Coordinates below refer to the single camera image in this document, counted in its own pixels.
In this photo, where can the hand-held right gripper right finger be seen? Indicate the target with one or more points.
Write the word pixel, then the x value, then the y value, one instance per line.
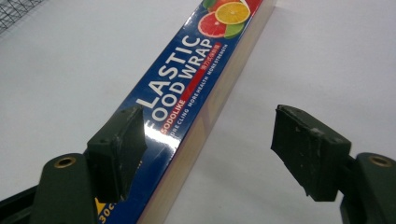
pixel 314 155

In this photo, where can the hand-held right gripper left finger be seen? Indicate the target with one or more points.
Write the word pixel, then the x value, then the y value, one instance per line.
pixel 106 161

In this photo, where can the blue food wrap box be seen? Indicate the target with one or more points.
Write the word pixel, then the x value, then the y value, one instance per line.
pixel 193 74

